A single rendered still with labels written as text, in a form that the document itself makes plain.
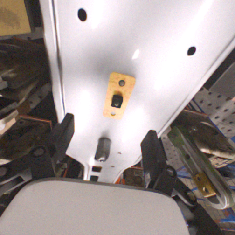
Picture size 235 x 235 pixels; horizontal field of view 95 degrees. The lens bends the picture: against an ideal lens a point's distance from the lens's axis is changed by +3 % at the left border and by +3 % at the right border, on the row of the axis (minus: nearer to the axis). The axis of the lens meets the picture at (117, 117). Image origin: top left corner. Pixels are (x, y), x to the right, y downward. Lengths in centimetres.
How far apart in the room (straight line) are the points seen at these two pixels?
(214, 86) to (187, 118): 9
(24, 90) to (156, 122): 22
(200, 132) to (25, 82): 32
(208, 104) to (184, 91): 51
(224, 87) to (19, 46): 33
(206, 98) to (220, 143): 39
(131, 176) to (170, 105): 40
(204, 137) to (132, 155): 17
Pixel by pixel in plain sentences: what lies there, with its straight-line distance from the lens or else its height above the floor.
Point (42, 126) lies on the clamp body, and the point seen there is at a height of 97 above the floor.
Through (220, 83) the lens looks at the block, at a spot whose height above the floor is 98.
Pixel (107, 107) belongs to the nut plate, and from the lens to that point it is 19.
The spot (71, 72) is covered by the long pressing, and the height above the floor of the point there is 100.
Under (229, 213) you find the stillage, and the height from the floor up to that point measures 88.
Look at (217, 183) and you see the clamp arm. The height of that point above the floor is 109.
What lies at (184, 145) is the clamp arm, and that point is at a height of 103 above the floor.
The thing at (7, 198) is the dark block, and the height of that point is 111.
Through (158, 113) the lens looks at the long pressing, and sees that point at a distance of 21.
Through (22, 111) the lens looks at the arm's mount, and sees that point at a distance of 72.
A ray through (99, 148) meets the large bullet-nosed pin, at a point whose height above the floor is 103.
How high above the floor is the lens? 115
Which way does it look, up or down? 48 degrees down
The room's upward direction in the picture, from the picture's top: 176 degrees counter-clockwise
